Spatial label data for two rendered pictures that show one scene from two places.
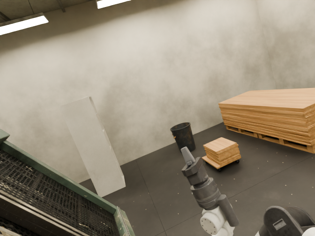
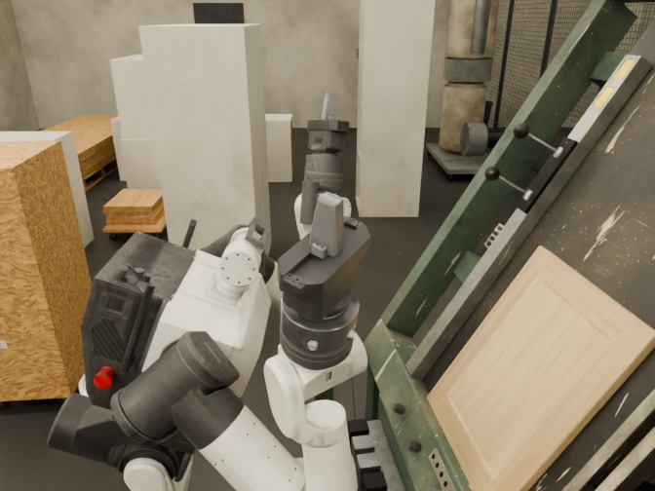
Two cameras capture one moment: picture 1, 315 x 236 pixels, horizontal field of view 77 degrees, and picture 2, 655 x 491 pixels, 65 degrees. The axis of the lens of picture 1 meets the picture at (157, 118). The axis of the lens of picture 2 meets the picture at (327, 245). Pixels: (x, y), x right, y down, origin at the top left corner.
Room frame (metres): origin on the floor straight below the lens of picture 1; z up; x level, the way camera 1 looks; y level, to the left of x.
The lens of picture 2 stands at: (1.14, 0.02, 1.80)
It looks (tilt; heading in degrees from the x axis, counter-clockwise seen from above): 24 degrees down; 190
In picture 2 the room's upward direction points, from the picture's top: straight up
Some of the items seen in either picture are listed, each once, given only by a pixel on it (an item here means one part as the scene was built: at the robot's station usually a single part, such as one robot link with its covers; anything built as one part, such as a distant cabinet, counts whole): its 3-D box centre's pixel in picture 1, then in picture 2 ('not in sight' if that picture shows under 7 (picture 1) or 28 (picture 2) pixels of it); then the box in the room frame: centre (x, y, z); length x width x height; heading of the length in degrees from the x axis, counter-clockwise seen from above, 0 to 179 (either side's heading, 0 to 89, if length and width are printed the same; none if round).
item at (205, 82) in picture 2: not in sight; (218, 156); (-2.30, -1.37, 0.88); 0.90 x 0.60 x 1.75; 11
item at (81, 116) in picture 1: (95, 145); not in sight; (4.24, 1.48, 1.03); 0.60 x 0.58 x 2.05; 11
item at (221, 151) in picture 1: (219, 153); not in sight; (3.56, -0.89, 0.20); 0.61 x 0.51 x 0.40; 11
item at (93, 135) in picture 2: not in sight; (82, 147); (-4.86, -4.29, 0.22); 2.46 x 1.04 x 0.44; 11
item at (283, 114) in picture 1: (272, 113); not in sight; (4.15, -2.41, 0.39); 2.46 x 1.04 x 0.78; 11
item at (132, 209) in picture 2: not in sight; (141, 213); (-2.87, -2.39, 0.15); 0.61 x 0.51 x 0.31; 11
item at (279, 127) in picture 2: not in sight; (268, 147); (-4.73, -1.72, 0.36); 0.58 x 0.45 x 0.72; 101
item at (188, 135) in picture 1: (183, 137); not in sight; (4.80, -0.45, 0.33); 0.54 x 0.54 x 0.65
